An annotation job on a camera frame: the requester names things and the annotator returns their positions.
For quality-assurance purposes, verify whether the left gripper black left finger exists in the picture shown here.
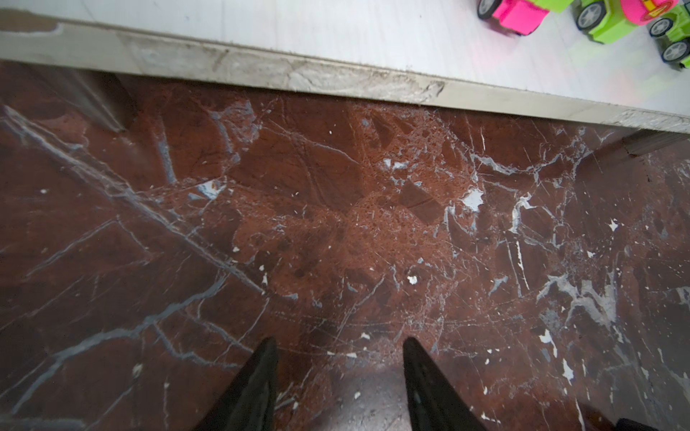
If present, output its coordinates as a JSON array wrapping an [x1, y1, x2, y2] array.
[[193, 337, 279, 431]]

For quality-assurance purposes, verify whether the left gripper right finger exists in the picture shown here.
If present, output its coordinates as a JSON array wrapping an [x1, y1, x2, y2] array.
[[402, 337, 486, 431]]

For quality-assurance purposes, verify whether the pink helmet green toy car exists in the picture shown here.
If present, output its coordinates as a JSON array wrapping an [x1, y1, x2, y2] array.
[[575, 0, 679, 45]]

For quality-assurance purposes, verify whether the orange helmet green toy car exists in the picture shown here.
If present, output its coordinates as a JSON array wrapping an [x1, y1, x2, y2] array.
[[649, 1, 689, 69]]

